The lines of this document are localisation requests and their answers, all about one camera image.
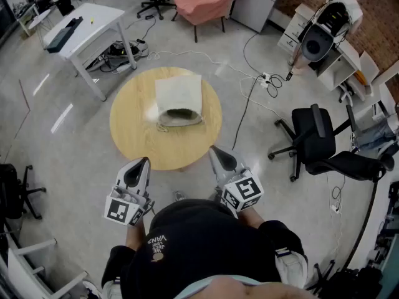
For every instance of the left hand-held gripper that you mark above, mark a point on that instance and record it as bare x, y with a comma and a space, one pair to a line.
120, 212

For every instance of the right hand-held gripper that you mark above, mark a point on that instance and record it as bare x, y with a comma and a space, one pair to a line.
241, 193

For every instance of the person's left forearm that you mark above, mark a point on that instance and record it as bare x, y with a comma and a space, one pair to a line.
135, 235

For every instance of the person's right forearm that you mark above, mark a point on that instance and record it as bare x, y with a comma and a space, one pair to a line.
251, 218

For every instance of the round wooden table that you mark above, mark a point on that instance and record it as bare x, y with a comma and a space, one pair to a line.
134, 142

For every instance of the person's left shoe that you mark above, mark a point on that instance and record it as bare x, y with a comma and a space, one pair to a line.
179, 196

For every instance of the person's black shirt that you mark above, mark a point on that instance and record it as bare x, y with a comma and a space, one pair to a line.
202, 244

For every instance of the small white power strip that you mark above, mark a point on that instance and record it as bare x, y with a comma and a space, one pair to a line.
335, 208

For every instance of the white waist pouch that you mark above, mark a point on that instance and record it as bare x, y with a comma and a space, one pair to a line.
293, 269

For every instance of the white swivel chair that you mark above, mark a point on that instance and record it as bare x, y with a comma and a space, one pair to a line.
346, 95

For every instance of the white drawer cabinet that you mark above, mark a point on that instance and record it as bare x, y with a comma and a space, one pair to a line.
290, 33

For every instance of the grey backpack device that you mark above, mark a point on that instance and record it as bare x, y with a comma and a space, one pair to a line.
315, 45

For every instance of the white desk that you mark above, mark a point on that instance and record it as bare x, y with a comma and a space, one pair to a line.
343, 70

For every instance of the white rectangular table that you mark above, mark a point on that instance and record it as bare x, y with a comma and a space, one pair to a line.
93, 26

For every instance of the dark long flat box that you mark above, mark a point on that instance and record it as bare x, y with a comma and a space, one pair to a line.
60, 39

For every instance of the pink armchair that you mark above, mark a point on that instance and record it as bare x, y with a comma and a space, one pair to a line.
205, 2

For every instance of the small round white table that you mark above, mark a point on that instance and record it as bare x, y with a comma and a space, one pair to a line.
40, 17

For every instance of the white furniture frame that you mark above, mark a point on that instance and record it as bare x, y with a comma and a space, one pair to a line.
18, 276

